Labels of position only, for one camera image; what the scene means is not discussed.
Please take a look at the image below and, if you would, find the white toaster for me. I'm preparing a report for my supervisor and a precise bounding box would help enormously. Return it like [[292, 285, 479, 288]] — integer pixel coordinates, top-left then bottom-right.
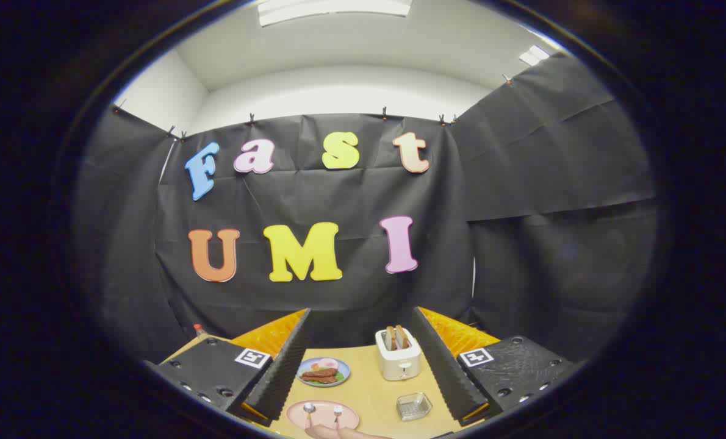
[[375, 327, 422, 382]]

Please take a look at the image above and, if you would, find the blue plate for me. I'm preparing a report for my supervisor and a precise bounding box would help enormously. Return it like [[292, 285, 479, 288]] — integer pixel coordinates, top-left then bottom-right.
[[297, 357, 351, 388]]

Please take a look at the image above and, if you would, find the small ceiling light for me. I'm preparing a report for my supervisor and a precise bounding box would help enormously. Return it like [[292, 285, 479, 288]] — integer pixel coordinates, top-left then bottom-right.
[[519, 45, 550, 66]]

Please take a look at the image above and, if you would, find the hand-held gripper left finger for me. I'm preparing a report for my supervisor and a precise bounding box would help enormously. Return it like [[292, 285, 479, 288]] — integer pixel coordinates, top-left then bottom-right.
[[143, 308, 312, 427]]

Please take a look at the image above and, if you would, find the long ceiling light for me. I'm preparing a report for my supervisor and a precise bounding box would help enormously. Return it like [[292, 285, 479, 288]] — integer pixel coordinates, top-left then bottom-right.
[[257, 0, 412, 27]]

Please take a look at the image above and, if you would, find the perforated metal basket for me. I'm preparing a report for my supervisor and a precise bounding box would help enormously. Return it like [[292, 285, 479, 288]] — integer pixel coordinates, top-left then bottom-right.
[[397, 392, 433, 422]]

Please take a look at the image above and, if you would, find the pink plate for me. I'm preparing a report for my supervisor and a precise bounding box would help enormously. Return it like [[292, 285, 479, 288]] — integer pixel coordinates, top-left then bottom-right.
[[286, 400, 360, 432]]

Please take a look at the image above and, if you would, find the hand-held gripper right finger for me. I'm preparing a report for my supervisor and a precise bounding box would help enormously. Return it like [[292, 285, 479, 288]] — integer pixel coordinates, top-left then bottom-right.
[[409, 307, 577, 427]]

